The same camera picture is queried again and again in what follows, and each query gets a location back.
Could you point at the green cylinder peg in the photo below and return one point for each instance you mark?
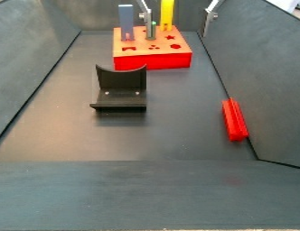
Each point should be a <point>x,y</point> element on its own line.
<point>153,25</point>

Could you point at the red star-profile bar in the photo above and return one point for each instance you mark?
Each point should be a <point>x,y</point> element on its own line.
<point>235,122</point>

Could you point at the red shape-sorter block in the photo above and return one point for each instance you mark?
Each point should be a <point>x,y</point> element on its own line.
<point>168,52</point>

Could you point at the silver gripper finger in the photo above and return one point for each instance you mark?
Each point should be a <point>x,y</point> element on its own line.
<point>211,13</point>

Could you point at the silver gripper finger centre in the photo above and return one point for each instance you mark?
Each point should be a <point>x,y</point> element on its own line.
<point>147,15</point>

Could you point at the blue-grey arch peg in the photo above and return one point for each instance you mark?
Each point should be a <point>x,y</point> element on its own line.
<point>127,22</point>

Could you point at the black curved fixture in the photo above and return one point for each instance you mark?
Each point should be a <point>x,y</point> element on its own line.
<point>123,88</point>

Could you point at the yellow tall peg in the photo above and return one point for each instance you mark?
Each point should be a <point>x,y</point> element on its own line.
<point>167,15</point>

